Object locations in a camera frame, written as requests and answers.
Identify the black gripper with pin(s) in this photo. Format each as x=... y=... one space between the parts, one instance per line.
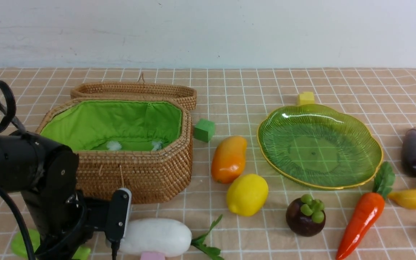
x=65 y=220

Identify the orange yellow mango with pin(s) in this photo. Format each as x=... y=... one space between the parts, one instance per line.
x=229 y=159

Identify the green foam cube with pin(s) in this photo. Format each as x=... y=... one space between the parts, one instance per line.
x=204 y=130

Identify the woven rattan basket lid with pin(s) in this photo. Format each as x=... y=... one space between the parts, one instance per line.
x=185 y=96

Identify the orange carrot green leaves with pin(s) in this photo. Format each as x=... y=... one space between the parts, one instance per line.
x=367 y=211

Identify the dark purple eggplant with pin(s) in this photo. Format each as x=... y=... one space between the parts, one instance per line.
x=408 y=153

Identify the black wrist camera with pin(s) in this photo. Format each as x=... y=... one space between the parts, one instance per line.
x=118 y=215

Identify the green bitter gourd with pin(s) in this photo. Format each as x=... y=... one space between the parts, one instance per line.
x=18 y=246

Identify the woven rattan basket green lining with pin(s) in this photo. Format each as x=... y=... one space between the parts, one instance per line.
x=141 y=145

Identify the yellow lemon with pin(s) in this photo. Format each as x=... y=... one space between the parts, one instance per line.
x=247 y=195

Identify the yellow foam cube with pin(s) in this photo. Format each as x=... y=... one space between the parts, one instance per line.
x=305 y=98

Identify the white radish green leaves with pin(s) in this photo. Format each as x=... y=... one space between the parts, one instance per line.
x=168 y=236

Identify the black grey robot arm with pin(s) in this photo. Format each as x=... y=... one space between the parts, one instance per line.
x=38 y=183

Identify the green glass leaf plate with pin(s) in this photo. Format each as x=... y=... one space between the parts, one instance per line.
x=319 y=147

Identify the dark purple mangosteen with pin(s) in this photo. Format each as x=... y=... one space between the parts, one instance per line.
x=306 y=216

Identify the pink foam block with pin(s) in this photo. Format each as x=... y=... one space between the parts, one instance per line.
x=152 y=256

